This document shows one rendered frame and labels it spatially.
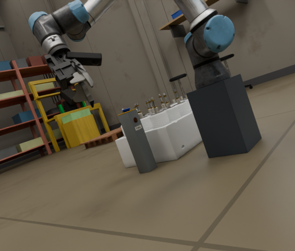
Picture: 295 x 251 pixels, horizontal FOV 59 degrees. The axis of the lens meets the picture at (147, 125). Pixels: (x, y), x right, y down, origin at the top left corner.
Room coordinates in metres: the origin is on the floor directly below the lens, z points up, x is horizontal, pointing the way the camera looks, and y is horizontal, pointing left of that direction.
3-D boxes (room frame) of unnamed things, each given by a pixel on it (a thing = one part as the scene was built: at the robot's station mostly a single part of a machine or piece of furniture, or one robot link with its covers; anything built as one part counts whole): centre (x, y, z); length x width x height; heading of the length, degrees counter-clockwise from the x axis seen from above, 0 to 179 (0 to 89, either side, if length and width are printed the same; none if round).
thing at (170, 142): (1.57, -0.06, 0.09); 0.39 x 0.39 x 0.18; 49
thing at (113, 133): (4.13, 0.47, 0.05); 1.08 x 0.74 x 0.10; 135
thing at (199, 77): (1.13, -0.33, 0.35); 0.15 x 0.15 x 0.10
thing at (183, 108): (1.58, -0.23, 0.16); 0.10 x 0.10 x 0.18
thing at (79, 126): (6.34, 1.44, 0.87); 1.35 x 1.21 x 1.75; 137
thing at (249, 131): (1.13, -0.33, 0.15); 0.18 x 0.18 x 0.30; 47
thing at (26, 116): (6.64, 2.70, 1.25); 2.65 x 0.71 x 2.50; 137
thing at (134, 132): (1.30, 0.07, 0.16); 0.07 x 0.07 x 0.31; 49
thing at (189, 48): (1.12, -0.33, 0.47); 0.13 x 0.12 x 0.14; 8
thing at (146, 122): (1.48, 0.02, 0.16); 0.10 x 0.10 x 0.18
